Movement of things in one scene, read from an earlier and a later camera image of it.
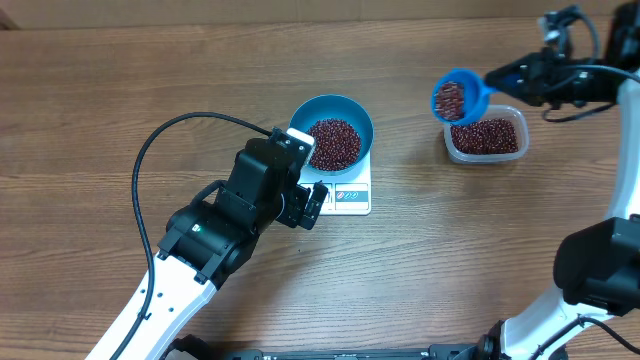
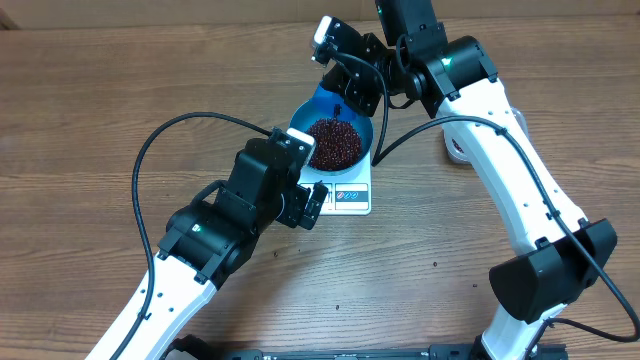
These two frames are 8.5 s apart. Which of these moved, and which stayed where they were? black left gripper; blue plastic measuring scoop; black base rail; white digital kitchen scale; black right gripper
Moved: blue plastic measuring scoop; black right gripper
Stayed: white digital kitchen scale; black base rail; black left gripper
